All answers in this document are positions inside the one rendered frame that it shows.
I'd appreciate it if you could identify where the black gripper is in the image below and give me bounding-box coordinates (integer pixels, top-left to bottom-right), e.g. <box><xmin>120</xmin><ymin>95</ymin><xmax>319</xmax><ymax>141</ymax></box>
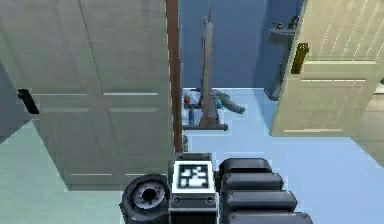
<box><xmin>119</xmin><ymin>173</ymin><xmax>172</xmax><ymax>224</ymax></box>

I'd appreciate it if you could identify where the grey-green room door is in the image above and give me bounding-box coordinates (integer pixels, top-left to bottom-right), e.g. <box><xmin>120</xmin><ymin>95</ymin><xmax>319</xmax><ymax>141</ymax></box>
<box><xmin>0</xmin><ymin>0</ymin><xmax>176</xmax><ymax>192</ymax></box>

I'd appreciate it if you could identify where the grey cart with bottles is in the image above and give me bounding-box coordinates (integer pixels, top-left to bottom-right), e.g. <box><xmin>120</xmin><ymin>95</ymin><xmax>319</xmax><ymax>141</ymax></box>
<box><xmin>181</xmin><ymin>9</ymin><xmax>246</xmax><ymax>132</ymax></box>

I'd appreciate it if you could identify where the cream room door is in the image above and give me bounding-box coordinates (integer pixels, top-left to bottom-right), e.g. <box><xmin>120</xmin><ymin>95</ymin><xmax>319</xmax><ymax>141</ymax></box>
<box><xmin>270</xmin><ymin>0</ymin><xmax>384</xmax><ymax>138</ymax></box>

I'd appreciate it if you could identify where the black door handle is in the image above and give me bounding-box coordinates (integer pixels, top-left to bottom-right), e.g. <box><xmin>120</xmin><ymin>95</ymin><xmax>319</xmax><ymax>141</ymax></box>
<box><xmin>17</xmin><ymin>88</ymin><xmax>40</xmax><ymax>115</ymax></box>

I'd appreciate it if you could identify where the dark pedestal sink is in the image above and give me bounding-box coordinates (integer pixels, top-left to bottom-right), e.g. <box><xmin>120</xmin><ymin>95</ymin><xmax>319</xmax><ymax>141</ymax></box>
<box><xmin>263</xmin><ymin>15</ymin><xmax>301</xmax><ymax>102</ymax></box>

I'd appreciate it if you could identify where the dark brass door handle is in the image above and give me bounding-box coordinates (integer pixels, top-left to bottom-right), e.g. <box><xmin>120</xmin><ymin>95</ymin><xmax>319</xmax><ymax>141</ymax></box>
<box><xmin>290</xmin><ymin>42</ymin><xmax>310</xmax><ymax>75</ymax></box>

